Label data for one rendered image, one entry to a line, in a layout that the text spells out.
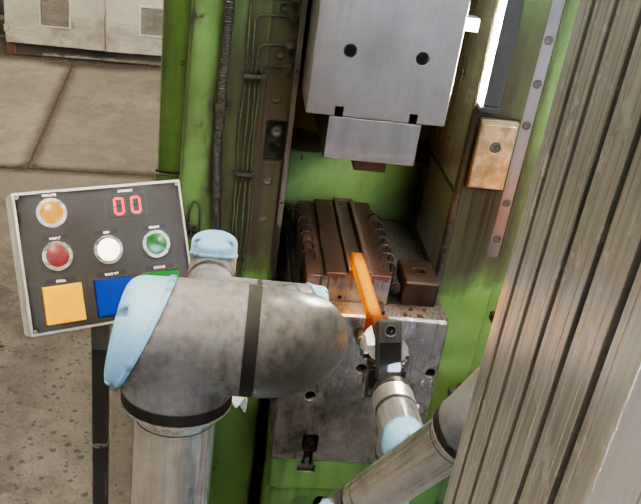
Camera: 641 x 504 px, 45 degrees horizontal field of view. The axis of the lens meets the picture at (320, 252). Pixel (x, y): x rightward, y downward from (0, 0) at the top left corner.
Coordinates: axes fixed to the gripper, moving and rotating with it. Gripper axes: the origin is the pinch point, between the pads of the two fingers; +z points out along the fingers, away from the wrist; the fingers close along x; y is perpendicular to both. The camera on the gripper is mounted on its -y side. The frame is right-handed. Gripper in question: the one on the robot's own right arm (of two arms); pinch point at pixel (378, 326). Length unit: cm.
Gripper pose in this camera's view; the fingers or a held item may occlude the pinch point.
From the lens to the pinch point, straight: 158.4
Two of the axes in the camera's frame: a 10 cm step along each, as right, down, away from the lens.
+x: 9.9, 0.6, 1.2
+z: -0.8, -4.5, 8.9
